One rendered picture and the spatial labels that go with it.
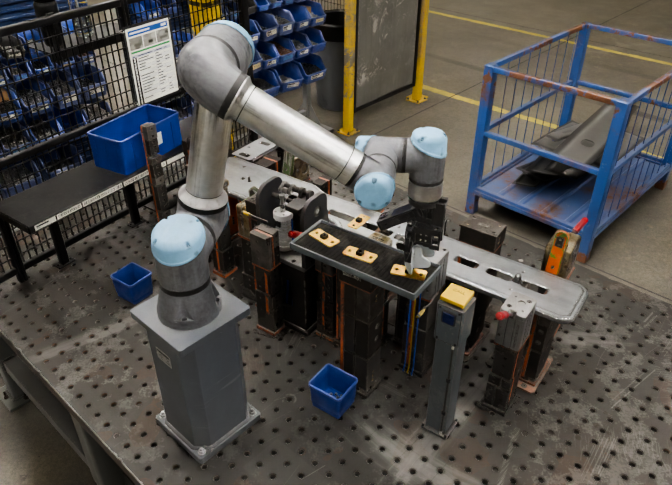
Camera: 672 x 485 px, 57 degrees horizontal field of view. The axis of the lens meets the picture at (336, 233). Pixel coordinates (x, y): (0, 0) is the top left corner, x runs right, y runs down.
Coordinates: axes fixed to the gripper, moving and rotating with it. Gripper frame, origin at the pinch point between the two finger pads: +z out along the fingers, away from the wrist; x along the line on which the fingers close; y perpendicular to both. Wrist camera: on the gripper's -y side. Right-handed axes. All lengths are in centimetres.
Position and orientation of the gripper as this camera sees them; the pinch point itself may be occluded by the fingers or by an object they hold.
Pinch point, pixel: (409, 266)
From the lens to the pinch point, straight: 151.7
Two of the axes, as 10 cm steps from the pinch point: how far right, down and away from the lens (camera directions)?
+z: 0.0, 8.3, 5.6
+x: 3.5, -5.2, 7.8
